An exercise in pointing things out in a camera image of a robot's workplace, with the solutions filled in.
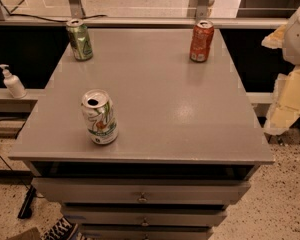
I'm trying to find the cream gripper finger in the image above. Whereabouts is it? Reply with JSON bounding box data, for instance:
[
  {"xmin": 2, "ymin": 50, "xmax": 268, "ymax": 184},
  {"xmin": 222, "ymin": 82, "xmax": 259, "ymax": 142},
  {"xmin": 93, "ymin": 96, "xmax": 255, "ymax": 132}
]
[
  {"xmin": 261, "ymin": 24, "xmax": 286, "ymax": 49},
  {"xmin": 263, "ymin": 66, "xmax": 300, "ymax": 135}
]

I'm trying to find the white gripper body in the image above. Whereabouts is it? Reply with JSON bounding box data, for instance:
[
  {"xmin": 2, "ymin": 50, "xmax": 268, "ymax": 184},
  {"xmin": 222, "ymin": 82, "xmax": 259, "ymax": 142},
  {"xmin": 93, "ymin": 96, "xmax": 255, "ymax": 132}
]
[{"xmin": 282, "ymin": 7, "xmax": 300, "ymax": 65}]

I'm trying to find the red coke can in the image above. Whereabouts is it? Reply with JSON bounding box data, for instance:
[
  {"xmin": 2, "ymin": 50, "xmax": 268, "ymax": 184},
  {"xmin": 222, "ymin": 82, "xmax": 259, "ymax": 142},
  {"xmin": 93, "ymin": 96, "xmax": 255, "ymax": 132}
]
[{"xmin": 190, "ymin": 20, "xmax": 214, "ymax": 62}]

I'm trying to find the white 7up can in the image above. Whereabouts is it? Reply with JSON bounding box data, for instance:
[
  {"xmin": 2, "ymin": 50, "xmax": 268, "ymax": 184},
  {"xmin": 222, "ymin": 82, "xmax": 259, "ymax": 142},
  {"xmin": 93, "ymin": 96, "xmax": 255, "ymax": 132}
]
[{"xmin": 81, "ymin": 89, "xmax": 118, "ymax": 145}]

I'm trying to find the green soda can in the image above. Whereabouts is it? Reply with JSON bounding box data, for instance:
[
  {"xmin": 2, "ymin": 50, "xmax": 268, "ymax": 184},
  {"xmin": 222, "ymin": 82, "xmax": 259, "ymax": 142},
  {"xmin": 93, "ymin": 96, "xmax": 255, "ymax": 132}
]
[{"xmin": 66, "ymin": 19, "xmax": 93, "ymax": 61}]

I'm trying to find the grey drawer cabinet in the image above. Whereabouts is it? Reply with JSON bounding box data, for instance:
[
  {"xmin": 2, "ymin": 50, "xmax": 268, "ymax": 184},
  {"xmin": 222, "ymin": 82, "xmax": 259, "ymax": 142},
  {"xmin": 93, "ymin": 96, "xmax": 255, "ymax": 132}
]
[{"xmin": 11, "ymin": 29, "xmax": 273, "ymax": 240}]

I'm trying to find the top drawer metal knob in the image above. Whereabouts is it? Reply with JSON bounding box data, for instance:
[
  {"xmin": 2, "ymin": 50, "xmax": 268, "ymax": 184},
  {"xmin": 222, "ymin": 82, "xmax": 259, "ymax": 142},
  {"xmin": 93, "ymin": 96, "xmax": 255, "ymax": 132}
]
[{"xmin": 137, "ymin": 193, "xmax": 148, "ymax": 203}]

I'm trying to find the drawer metal knob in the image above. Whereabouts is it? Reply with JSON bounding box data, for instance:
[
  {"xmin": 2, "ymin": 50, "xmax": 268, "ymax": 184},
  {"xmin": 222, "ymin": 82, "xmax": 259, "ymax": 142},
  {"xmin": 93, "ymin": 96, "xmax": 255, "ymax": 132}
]
[
  {"xmin": 141, "ymin": 218, "xmax": 149, "ymax": 227},
  {"xmin": 137, "ymin": 193, "xmax": 148, "ymax": 203}
]

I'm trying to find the black white sneaker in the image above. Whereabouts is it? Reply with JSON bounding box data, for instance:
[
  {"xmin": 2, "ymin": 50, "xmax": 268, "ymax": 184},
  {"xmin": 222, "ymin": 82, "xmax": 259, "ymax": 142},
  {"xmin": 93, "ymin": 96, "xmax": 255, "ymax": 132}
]
[{"xmin": 41, "ymin": 217, "xmax": 78, "ymax": 240}]

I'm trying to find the white pump soap bottle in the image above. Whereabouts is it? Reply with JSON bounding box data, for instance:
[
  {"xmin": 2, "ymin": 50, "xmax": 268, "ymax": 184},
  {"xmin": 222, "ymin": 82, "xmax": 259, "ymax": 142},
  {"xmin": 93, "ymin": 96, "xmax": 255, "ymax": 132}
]
[{"xmin": 0, "ymin": 64, "xmax": 27, "ymax": 99}]

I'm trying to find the black power strip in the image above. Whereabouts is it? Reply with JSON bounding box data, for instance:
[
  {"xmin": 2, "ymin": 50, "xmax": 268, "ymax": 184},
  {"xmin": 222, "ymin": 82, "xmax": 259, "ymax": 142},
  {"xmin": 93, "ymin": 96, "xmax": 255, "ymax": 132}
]
[{"xmin": 17, "ymin": 186, "xmax": 36, "ymax": 219}]

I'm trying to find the black cable on rail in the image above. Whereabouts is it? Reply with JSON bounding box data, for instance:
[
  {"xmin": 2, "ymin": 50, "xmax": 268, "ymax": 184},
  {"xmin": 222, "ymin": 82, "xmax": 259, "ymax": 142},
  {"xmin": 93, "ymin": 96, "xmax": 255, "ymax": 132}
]
[{"xmin": 0, "ymin": 11, "xmax": 108, "ymax": 23}]

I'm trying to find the black floor cable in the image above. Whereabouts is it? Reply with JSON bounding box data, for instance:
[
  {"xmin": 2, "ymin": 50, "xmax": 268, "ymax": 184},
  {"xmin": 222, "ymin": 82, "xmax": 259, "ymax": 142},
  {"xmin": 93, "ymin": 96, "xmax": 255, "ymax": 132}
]
[{"xmin": 0, "ymin": 117, "xmax": 33, "ymax": 192}]

